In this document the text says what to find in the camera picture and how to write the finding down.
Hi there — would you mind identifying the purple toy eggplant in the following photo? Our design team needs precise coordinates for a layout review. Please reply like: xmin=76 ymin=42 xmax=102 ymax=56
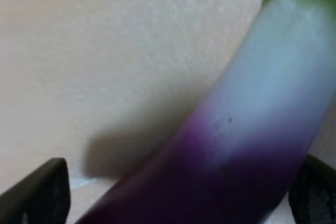
xmin=79 ymin=0 xmax=335 ymax=223

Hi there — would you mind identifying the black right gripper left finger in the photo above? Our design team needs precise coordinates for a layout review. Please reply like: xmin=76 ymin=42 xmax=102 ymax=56
xmin=1 ymin=158 xmax=71 ymax=223

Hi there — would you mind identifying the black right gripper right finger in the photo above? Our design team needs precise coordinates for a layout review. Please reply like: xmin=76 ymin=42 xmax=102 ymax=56
xmin=288 ymin=155 xmax=335 ymax=224

